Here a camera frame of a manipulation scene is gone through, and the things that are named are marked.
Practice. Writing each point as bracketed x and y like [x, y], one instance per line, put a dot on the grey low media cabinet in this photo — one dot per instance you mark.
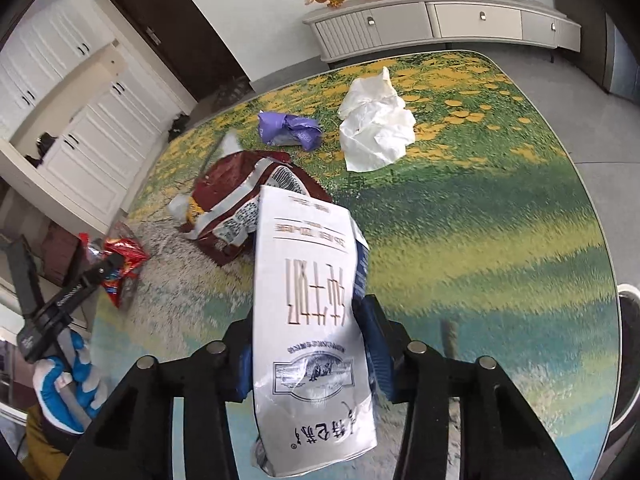
[450, 20]

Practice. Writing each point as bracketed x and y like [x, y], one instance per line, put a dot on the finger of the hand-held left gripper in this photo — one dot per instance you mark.
[105, 269]

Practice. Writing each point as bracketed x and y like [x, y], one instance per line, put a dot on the blue curtain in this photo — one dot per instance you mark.
[622, 55]

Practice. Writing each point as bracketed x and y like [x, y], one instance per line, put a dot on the purple wrapper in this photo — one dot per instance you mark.
[280, 128]

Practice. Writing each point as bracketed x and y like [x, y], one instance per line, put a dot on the person's left hand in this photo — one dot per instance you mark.
[50, 395]

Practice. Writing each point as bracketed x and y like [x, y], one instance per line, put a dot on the maroon snack bag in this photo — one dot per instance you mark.
[225, 180]

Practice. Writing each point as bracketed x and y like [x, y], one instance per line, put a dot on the white tissue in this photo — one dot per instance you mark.
[376, 135]

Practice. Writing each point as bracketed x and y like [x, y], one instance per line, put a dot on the white wall cabinets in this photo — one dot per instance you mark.
[100, 125]

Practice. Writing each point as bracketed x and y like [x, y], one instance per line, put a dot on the meadow print table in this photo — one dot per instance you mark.
[475, 200]

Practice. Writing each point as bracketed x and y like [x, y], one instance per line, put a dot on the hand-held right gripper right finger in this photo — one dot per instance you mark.
[376, 342]

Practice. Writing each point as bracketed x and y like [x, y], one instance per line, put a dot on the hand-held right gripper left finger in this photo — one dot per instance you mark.
[244, 371]

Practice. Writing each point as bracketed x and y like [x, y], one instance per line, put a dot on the red snack packet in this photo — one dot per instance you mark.
[126, 254]

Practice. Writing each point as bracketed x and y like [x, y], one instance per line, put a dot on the white milk carton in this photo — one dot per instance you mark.
[305, 310]

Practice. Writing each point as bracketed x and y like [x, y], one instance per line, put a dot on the dark brown door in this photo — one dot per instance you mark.
[190, 25]

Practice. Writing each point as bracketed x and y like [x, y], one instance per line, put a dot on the person's left forearm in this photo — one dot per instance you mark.
[42, 450]

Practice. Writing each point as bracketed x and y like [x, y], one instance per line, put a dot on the dark chair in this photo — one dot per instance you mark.
[629, 360]

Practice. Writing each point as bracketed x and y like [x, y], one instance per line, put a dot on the black shoes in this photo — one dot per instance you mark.
[179, 126]

